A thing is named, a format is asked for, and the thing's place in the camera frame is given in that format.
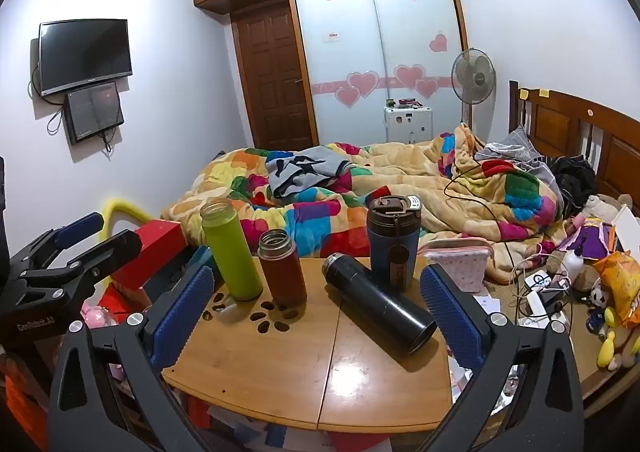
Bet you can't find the standing fan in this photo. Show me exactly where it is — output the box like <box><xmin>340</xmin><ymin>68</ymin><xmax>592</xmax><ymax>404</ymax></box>
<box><xmin>451</xmin><ymin>48</ymin><xmax>497</xmax><ymax>133</ymax></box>

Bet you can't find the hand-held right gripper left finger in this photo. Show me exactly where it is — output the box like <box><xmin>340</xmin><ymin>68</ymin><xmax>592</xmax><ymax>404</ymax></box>
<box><xmin>46</xmin><ymin>262</ymin><xmax>217</xmax><ymax>452</ymax></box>

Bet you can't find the pink toy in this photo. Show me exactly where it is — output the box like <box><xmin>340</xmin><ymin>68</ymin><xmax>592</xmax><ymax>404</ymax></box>
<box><xmin>81</xmin><ymin>302</ymin><xmax>119</xmax><ymax>329</ymax></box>

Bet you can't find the grey pillow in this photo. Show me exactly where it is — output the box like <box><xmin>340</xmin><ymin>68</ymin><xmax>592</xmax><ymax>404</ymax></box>
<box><xmin>475</xmin><ymin>126</ymin><xmax>558</xmax><ymax>193</ymax></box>

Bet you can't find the white power strip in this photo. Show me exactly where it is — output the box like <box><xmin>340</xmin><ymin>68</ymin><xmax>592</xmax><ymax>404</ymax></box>
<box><xmin>520</xmin><ymin>289</ymin><xmax>547</xmax><ymax>319</ymax></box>

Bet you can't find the yellow foam tube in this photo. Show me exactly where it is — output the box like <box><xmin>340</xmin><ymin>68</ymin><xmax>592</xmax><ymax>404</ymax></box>
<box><xmin>101</xmin><ymin>198</ymin><xmax>151</xmax><ymax>243</ymax></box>

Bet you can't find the white plastic bottle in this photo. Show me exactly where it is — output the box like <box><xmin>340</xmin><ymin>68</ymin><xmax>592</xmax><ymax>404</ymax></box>
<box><xmin>562</xmin><ymin>248</ymin><xmax>586</xmax><ymax>284</ymax></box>

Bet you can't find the sliding wardrobe with heart stickers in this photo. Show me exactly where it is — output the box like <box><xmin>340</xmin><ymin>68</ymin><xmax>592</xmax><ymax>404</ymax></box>
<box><xmin>289</xmin><ymin>0</ymin><xmax>469</xmax><ymax>149</ymax></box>

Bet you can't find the red box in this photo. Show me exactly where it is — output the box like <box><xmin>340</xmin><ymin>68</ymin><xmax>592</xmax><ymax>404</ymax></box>
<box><xmin>111</xmin><ymin>219</ymin><xmax>189</xmax><ymax>291</ymax></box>

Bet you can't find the black thermos cup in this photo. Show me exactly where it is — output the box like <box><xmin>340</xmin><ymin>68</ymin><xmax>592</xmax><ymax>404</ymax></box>
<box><xmin>321</xmin><ymin>253</ymin><xmax>439</xmax><ymax>357</ymax></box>

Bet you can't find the black cable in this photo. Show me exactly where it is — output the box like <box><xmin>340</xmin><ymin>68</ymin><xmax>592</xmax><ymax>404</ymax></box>
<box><xmin>443</xmin><ymin>122</ymin><xmax>517</xmax><ymax>283</ymax></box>

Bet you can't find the grey and black garment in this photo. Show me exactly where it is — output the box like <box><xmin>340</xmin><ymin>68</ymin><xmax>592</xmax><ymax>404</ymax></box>
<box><xmin>265</xmin><ymin>144</ymin><xmax>354</xmax><ymax>199</ymax></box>

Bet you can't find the orange snack bag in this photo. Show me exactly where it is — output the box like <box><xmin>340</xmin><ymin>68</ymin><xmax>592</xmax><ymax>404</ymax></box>
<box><xmin>594</xmin><ymin>252</ymin><xmax>640</xmax><ymax>328</ymax></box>

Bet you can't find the wall television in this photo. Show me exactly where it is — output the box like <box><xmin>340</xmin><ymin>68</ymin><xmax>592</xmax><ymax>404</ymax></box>
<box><xmin>39</xmin><ymin>19</ymin><xmax>133</xmax><ymax>98</ymax></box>

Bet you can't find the green bottle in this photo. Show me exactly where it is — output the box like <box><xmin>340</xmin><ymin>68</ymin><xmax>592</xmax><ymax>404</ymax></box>
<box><xmin>200</xmin><ymin>198</ymin><xmax>264</xmax><ymax>303</ymax></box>

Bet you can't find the beige plush toy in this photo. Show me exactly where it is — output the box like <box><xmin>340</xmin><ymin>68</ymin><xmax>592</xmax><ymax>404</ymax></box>
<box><xmin>582</xmin><ymin>193</ymin><xmax>636</xmax><ymax>226</ymax></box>

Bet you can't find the dark blue lidded tumbler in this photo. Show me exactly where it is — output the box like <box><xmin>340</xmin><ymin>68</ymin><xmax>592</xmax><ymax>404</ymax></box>
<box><xmin>366</xmin><ymin>195</ymin><xmax>422</xmax><ymax>294</ymax></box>

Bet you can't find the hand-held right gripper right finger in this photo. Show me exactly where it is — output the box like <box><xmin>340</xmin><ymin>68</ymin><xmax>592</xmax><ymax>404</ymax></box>
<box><xmin>419</xmin><ymin>262</ymin><xmax>587</xmax><ymax>452</ymax></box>

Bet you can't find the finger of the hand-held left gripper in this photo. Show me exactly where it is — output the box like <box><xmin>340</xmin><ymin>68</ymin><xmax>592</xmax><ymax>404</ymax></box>
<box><xmin>64</xmin><ymin>229</ymin><xmax>144</xmax><ymax>285</ymax></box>
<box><xmin>9</xmin><ymin>212</ymin><xmax>105</xmax><ymax>274</ymax></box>

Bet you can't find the purple doll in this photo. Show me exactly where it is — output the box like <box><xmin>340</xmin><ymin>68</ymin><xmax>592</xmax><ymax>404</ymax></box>
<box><xmin>557</xmin><ymin>214</ymin><xmax>619</xmax><ymax>259</ymax></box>

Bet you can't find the yellow plush toy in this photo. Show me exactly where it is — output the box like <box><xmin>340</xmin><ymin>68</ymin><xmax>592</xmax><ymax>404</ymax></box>
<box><xmin>596</xmin><ymin>306</ymin><xmax>640</xmax><ymax>371</ymax></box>

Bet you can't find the pink pouch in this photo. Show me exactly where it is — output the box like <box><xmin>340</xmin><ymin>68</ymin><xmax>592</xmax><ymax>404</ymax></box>
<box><xmin>416</xmin><ymin>237</ymin><xmax>496</xmax><ymax>294</ymax></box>

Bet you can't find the brown wooden door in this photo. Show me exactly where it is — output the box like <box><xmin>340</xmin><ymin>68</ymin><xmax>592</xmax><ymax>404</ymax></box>
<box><xmin>231</xmin><ymin>7</ymin><xmax>319</xmax><ymax>151</ymax></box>

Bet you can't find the wooden bed headboard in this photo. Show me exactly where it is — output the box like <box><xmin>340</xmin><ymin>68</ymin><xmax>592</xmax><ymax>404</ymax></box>
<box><xmin>509</xmin><ymin>80</ymin><xmax>640</xmax><ymax>218</ymax></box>

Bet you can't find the black clothing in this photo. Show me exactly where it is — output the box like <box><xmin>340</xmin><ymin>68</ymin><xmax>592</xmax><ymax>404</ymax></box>
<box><xmin>550</xmin><ymin>155</ymin><xmax>599</xmax><ymax>221</ymax></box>

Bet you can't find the colourful patchwork blanket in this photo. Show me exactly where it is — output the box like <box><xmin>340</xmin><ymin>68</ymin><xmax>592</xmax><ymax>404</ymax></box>
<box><xmin>161</xmin><ymin>124</ymin><xmax>568</xmax><ymax>283</ymax></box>

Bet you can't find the brown thermos bottle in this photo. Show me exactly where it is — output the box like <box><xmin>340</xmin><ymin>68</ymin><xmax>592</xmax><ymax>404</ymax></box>
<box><xmin>257</xmin><ymin>229</ymin><xmax>308</xmax><ymax>309</ymax></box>

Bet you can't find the small dark wall monitor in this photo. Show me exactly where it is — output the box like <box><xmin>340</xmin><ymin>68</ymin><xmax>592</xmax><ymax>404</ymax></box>
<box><xmin>63</xmin><ymin>81</ymin><xmax>125</xmax><ymax>146</ymax></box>

